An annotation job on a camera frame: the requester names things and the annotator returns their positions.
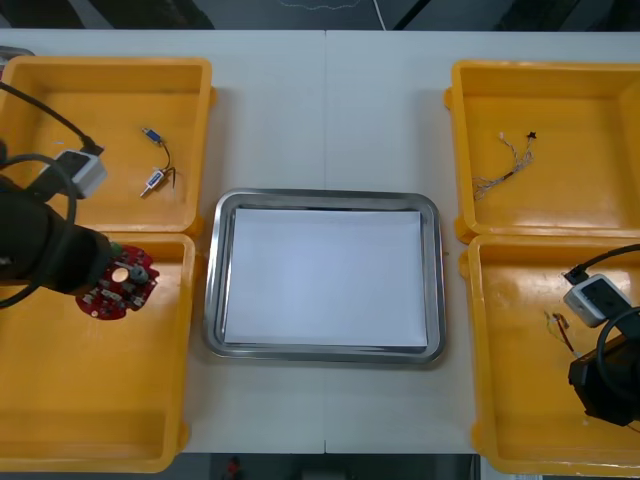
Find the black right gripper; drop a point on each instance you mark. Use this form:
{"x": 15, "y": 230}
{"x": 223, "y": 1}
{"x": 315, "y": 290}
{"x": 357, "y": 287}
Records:
{"x": 620, "y": 395}

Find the round red circuit board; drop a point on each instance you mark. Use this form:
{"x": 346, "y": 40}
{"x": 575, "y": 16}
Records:
{"x": 115, "y": 295}

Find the yellow-orange plastic bin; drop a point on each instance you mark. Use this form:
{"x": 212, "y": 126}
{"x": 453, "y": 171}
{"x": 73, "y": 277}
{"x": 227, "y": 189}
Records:
{"x": 550, "y": 100}
{"x": 100, "y": 380}
{"x": 100, "y": 100}
{"x": 525, "y": 400}

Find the steel tray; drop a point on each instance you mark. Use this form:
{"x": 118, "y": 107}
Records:
{"x": 212, "y": 280}

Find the white paper sheet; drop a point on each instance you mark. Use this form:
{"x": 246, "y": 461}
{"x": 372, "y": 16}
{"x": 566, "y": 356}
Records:
{"x": 325, "y": 275}

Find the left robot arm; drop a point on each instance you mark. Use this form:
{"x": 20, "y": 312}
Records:
{"x": 82, "y": 172}

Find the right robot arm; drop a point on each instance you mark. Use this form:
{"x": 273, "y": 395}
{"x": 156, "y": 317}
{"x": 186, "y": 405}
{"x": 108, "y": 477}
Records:
{"x": 595, "y": 297}

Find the solenoid with blue label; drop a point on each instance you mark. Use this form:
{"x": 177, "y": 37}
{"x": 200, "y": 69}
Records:
{"x": 151, "y": 135}

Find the grey metal object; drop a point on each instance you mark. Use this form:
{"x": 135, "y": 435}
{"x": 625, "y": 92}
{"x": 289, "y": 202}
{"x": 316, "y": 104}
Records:
{"x": 15, "y": 51}

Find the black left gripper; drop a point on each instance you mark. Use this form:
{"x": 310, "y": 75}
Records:
{"x": 65, "y": 255}

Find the solenoid with blue-white label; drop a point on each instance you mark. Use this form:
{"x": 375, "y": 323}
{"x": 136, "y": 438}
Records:
{"x": 156, "y": 178}

